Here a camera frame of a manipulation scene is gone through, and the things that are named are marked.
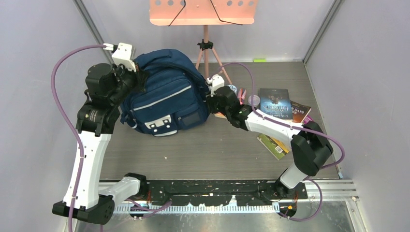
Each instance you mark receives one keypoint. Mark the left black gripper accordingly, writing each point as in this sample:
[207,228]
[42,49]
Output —
[121,68]

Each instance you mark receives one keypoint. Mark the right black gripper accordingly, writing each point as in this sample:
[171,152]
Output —
[210,102]

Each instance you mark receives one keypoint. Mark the navy blue student backpack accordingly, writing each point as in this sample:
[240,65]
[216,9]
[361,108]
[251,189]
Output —
[174,97]

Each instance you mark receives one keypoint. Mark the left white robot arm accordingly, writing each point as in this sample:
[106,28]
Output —
[107,87]

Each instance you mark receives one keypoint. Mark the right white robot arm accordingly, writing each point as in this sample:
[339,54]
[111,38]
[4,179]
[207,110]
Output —
[310,147]

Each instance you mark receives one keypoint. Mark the orange calculator toy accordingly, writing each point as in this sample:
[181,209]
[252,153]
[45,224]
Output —
[220,115]

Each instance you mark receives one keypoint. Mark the blue patterned round tin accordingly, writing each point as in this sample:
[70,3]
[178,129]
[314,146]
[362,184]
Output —
[233,88]

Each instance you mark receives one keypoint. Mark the pink highlighter marker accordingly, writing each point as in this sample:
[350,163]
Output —
[241,95]

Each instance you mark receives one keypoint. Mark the clear small round container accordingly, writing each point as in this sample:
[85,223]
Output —
[254,100]

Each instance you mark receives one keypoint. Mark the dark blue fantasy book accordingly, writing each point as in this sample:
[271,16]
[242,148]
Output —
[276,102]

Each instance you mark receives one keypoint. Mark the green yellow booklet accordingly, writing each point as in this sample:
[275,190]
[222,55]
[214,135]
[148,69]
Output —
[275,147]

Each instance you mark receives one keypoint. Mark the brown cover book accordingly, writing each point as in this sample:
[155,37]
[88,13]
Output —
[299,112]

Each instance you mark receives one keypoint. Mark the purple magenta booklet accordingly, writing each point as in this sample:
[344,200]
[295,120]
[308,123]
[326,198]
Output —
[307,119]

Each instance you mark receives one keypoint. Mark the pink music stand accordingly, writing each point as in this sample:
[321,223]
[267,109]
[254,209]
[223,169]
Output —
[202,13]

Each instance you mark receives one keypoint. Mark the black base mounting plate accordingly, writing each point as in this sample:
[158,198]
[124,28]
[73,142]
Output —
[219,192]

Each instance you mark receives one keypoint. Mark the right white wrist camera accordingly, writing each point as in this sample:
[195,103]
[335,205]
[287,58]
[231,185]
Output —
[214,83]

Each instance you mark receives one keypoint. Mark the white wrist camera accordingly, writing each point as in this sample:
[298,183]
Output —
[123,54]
[214,83]

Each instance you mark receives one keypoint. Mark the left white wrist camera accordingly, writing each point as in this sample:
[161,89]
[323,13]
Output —
[123,54]

